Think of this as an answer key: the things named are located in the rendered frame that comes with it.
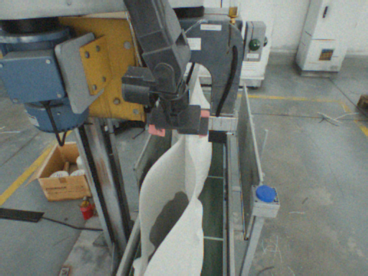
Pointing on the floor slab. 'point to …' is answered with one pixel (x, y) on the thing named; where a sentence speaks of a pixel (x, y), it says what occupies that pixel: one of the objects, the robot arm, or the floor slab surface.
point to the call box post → (251, 244)
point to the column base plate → (93, 251)
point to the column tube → (104, 169)
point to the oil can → (86, 208)
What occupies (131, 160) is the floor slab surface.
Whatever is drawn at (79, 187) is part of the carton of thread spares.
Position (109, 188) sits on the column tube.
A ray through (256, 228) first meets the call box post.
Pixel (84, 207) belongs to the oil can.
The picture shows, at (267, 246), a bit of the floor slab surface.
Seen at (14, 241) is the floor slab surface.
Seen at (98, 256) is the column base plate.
